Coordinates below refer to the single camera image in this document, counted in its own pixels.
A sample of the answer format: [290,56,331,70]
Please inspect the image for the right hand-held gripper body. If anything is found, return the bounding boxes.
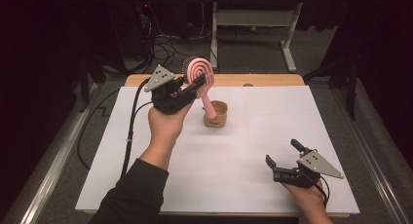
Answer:
[273,150,345,189]

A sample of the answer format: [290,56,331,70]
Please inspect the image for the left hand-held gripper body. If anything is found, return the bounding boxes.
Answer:
[143,64,198,115]

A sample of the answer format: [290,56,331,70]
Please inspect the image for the pink hairbrush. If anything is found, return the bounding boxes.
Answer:
[183,56,217,120]

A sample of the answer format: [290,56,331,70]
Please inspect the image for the tan wooden cup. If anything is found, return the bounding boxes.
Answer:
[203,99,229,129]

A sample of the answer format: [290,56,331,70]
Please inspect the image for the person's left hand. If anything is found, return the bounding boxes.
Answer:
[148,99,195,147]

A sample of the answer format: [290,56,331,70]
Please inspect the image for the person's right hand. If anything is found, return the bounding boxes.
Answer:
[282,183,325,205]

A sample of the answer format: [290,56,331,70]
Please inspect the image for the white paper sheet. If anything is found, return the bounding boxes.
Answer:
[75,85,360,214]

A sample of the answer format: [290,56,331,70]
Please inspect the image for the dark computer tower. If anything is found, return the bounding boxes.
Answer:
[108,0,155,64]

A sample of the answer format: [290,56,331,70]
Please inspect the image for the black metal stand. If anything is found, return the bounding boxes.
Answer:
[78,53,107,114]
[304,53,359,122]

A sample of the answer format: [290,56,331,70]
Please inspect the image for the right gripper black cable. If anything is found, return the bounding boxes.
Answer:
[312,174,331,208]

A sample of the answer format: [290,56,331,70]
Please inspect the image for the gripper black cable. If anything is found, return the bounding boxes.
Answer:
[312,174,331,208]
[120,77,154,180]

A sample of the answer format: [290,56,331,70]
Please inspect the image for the tangle of floor cables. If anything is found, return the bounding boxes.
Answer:
[137,3,212,75]

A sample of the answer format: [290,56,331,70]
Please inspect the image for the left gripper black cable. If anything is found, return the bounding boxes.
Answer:
[120,77,154,180]

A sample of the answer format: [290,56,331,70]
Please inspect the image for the aluminium floor rail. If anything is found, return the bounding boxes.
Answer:
[330,87,411,224]
[19,82,99,224]

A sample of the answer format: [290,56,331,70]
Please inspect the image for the white metal desk frame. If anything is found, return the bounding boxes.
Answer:
[208,1,304,73]

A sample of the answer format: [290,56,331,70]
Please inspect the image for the black floor cable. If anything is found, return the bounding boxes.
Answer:
[76,88,122,171]

